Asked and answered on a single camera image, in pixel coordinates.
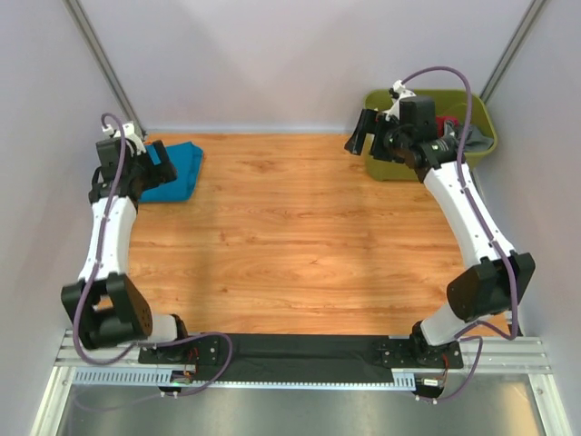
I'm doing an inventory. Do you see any blue t-shirt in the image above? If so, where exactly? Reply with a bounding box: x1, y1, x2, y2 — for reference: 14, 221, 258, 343
140, 142, 204, 203

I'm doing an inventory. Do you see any aluminium frame post right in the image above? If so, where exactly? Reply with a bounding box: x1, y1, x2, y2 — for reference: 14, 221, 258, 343
479, 0, 549, 104

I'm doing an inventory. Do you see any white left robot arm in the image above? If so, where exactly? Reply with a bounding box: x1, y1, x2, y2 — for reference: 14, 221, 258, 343
61, 137, 192, 364

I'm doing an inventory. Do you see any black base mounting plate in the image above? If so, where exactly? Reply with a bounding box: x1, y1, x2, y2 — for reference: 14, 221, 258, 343
138, 333, 463, 384

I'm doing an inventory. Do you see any aluminium frame post left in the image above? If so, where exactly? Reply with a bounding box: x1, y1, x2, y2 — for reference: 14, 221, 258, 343
63, 0, 147, 138

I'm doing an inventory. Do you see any aluminium front rail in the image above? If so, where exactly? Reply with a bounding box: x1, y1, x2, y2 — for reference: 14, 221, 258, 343
55, 332, 551, 391

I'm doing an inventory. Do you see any grey t-shirt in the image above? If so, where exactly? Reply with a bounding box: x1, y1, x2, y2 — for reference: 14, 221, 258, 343
456, 124, 494, 154

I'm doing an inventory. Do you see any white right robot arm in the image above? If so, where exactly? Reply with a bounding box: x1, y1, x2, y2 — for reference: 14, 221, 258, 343
344, 92, 536, 367

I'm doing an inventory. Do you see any aluminium frame post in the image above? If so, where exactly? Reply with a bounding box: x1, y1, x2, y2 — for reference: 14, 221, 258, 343
479, 0, 549, 104
63, 0, 147, 138

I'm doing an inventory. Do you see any dark red t-shirt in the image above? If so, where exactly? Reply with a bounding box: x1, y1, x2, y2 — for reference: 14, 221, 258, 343
436, 115, 459, 139

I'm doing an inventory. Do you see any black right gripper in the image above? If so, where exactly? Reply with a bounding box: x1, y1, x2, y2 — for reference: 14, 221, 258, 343
345, 109, 411, 164

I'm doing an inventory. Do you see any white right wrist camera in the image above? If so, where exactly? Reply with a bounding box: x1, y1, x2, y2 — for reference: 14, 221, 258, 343
384, 80, 416, 120

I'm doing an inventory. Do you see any green plastic laundry basket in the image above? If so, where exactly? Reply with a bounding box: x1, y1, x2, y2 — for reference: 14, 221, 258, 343
362, 88, 497, 182

